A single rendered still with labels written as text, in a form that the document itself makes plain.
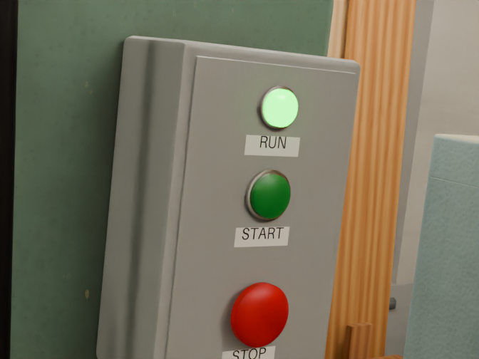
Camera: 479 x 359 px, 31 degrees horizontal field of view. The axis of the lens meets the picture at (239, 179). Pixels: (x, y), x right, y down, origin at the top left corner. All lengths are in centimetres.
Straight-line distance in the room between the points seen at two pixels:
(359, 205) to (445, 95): 57
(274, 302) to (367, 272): 192
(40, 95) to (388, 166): 195
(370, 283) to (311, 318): 191
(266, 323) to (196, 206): 6
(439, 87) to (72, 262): 228
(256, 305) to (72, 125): 12
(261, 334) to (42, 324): 11
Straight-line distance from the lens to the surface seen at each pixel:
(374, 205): 230
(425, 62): 261
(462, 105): 275
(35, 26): 41
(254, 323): 40
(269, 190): 39
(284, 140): 40
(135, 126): 40
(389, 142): 232
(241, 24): 46
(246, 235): 40
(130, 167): 41
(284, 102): 39
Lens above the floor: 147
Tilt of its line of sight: 8 degrees down
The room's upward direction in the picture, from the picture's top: 6 degrees clockwise
